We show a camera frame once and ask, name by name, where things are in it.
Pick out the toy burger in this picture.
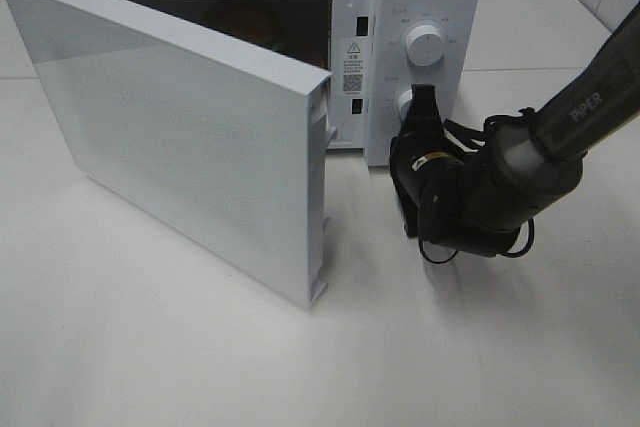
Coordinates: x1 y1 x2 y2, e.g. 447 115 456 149
202 0 287 51

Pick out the white microwave knob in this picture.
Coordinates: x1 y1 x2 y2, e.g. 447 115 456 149
404 22 446 67
396 90 413 122

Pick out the white microwave door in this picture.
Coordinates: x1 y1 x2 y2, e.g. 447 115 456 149
7 0 332 307

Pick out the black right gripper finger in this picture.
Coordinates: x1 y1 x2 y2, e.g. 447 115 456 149
401 84 444 133

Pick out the white microwave oven body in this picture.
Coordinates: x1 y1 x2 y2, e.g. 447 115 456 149
7 0 478 167

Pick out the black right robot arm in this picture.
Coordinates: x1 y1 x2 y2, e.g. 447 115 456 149
389 8 639 258

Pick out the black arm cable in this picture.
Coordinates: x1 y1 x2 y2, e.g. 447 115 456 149
417 106 539 266

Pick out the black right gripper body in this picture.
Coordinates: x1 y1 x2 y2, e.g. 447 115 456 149
389 132 473 240

